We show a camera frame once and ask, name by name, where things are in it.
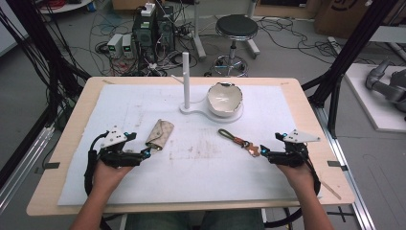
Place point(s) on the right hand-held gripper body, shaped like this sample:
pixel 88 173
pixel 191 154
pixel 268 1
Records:
pixel 292 156

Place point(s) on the white stand with post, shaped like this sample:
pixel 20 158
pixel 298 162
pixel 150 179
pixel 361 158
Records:
pixel 186 80

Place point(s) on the grey bench power supply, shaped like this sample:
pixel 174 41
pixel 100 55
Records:
pixel 127 45
pixel 115 44

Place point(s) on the white metal table leg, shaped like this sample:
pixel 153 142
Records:
pixel 198 35

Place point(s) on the round white table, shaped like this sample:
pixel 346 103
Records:
pixel 63 5

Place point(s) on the black tape piece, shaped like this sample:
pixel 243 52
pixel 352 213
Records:
pixel 51 165
pixel 336 165

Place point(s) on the white base board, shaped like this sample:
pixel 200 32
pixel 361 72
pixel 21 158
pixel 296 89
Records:
pixel 367 108

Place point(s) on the thin wooden stick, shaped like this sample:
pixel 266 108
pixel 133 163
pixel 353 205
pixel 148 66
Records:
pixel 331 190

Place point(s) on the person's left hand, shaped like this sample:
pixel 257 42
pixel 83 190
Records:
pixel 108 177

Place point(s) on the black round stool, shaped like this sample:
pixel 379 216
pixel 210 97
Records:
pixel 236 28

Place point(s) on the cardboard box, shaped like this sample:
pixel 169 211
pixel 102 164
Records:
pixel 344 17

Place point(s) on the white power adapter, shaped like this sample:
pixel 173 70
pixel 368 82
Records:
pixel 148 9

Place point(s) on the black tape cross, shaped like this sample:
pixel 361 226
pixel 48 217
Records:
pixel 341 214

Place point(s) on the aluminium rail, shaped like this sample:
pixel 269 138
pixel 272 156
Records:
pixel 348 166
pixel 22 169

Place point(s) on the light wooden table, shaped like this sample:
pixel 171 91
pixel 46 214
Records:
pixel 298 102

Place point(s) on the white ceramic bowl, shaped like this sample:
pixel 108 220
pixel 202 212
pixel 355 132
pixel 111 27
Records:
pixel 225 99

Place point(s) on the beige patterned key pouch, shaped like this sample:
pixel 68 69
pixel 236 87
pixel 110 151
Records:
pixel 159 132

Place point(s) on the white foam mat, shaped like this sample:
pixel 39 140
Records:
pixel 198 172

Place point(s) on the person's right hand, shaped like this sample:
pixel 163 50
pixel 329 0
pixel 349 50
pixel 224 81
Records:
pixel 298 177

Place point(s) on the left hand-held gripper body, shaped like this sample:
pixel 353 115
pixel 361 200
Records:
pixel 112 156

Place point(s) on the black computer tower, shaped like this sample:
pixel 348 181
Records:
pixel 153 35

